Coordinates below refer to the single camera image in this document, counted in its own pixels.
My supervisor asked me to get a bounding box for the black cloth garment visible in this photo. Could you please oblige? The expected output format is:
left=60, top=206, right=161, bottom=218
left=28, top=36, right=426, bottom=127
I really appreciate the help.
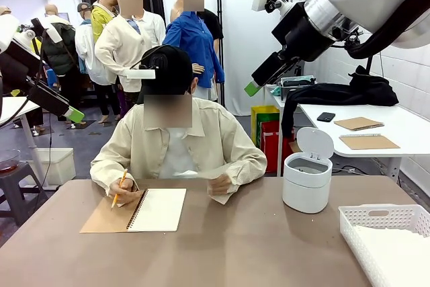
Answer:
left=280, top=65, right=400, bottom=140

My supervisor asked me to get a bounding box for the white head-mounted camera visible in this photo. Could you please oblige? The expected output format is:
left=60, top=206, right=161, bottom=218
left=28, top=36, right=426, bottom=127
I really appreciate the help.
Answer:
left=126, top=53, right=169, bottom=81

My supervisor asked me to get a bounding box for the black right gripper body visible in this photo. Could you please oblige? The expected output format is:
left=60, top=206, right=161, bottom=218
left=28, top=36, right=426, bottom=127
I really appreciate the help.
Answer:
left=271, top=1, right=333, bottom=63

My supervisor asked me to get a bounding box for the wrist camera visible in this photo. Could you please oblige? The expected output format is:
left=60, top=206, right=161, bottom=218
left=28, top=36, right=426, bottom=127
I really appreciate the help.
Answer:
left=252, top=0, right=294, bottom=14
left=19, top=17, right=64, bottom=44

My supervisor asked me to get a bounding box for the thin black hanging cable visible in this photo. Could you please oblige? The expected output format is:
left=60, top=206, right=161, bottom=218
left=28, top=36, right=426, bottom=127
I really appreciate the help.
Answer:
left=33, top=30, right=53, bottom=197

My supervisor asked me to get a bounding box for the person's right forearm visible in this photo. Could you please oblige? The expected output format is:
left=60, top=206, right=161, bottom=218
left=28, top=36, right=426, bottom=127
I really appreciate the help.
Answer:
left=89, top=151, right=139, bottom=198

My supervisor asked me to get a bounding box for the person's left hand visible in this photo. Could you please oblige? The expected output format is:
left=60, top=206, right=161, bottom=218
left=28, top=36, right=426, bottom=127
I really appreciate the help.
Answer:
left=208, top=173, right=232, bottom=196

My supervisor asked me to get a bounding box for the cream cardigan mannequin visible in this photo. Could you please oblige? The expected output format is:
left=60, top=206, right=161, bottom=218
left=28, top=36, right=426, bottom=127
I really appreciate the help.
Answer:
left=95, top=0, right=167, bottom=93

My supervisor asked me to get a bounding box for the person's left forearm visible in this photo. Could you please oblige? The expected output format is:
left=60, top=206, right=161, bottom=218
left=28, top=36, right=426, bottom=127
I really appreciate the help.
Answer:
left=214, top=154, right=268, bottom=206

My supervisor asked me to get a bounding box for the person's torso cream shirt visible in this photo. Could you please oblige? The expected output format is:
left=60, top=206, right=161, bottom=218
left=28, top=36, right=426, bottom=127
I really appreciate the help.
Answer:
left=100, top=97, right=259, bottom=180

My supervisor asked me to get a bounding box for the gray tray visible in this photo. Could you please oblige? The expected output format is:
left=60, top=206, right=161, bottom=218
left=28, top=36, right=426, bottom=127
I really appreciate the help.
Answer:
left=279, top=77, right=317, bottom=100

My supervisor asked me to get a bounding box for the dark jacket mannequin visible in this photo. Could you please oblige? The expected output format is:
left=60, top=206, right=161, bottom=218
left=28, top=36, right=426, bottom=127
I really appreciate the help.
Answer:
left=40, top=3, right=81, bottom=124

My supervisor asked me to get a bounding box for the white paper sheet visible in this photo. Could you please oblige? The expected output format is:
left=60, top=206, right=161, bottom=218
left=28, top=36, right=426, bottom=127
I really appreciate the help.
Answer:
left=173, top=164, right=231, bottom=181

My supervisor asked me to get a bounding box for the person's head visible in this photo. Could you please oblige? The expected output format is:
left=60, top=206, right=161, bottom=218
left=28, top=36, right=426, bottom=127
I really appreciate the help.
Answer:
left=142, top=77, right=200, bottom=130

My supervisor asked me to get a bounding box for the black baseball cap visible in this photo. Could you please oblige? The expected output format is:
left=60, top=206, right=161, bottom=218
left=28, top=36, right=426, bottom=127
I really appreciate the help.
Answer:
left=136, top=44, right=194, bottom=97

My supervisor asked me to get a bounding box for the person's right hand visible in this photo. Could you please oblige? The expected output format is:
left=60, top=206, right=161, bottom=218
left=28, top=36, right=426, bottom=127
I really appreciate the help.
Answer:
left=107, top=177, right=142, bottom=206

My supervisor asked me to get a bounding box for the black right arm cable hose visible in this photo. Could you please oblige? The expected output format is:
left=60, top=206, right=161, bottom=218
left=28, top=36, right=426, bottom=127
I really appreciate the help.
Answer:
left=345, top=0, right=430, bottom=60

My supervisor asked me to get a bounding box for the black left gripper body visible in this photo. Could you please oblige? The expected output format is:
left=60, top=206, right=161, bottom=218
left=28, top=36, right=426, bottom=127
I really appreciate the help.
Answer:
left=0, top=40, right=43, bottom=92

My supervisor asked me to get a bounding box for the white perforated plastic basket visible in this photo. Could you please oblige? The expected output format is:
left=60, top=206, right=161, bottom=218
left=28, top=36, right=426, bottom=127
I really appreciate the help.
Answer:
left=338, top=203, right=430, bottom=287

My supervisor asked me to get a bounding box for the closed brown spiral notebook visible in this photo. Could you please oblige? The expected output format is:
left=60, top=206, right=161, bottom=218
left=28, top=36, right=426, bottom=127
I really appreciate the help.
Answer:
left=339, top=134, right=401, bottom=151
left=334, top=116, right=385, bottom=132

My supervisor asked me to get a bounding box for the glass bowl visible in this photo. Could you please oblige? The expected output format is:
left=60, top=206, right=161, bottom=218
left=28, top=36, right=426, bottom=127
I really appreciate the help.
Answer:
left=0, top=149, right=22, bottom=174

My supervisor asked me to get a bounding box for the yellow green bag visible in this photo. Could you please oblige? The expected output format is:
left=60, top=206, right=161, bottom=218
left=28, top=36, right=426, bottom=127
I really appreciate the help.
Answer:
left=251, top=105, right=281, bottom=149

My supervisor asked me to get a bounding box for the yellow pencil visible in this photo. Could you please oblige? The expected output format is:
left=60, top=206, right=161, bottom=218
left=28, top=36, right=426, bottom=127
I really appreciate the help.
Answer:
left=111, top=168, right=129, bottom=209

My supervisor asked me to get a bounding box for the white side table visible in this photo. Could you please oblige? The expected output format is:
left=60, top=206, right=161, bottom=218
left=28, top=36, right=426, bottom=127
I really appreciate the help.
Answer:
left=265, top=81, right=430, bottom=180

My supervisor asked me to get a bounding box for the white storage box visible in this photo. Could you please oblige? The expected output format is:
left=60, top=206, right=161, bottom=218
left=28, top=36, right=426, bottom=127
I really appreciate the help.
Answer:
left=26, top=147, right=77, bottom=188

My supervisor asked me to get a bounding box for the white paper stack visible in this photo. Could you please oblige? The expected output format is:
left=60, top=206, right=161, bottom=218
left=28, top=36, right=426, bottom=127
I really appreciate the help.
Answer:
left=354, top=225, right=430, bottom=287

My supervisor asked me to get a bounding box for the white lidded trash bin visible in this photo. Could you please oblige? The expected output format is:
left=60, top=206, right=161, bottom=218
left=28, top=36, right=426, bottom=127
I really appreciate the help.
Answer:
left=282, top=126, right=335, bottom=214

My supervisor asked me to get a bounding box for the black light stand pole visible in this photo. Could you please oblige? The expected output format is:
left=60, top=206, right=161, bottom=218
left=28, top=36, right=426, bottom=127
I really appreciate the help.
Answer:
left=216, top=0, right=226, bottom=107

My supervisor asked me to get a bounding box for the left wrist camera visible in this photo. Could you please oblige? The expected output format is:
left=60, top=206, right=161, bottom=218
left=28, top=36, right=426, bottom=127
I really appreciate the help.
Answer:
left=19, top=17, right=64, bottom=44

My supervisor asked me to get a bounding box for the yellow shirt mannequin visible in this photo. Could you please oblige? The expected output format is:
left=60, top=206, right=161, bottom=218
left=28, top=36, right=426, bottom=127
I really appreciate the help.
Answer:
left=90, top=0, right=119, bottom=45

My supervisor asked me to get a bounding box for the gray plastic stool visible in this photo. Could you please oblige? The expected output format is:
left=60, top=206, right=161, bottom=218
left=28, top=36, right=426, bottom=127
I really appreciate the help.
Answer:
left=0, top=161, right=48, bottom=228

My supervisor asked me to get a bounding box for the white shirt gray cap mannequin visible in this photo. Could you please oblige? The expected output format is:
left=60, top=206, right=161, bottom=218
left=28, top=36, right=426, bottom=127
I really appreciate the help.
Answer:
left=74, top=2, right=112, bottom=87

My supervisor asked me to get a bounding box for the blue shirt mannequin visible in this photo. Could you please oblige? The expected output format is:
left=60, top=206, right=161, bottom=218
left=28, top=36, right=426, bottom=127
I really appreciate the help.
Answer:
left=162, top=0, right=225, bottom=102

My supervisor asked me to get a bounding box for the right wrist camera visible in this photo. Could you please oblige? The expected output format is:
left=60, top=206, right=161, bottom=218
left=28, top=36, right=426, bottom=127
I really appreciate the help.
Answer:
left=252, top=0, right=294, bottom=14

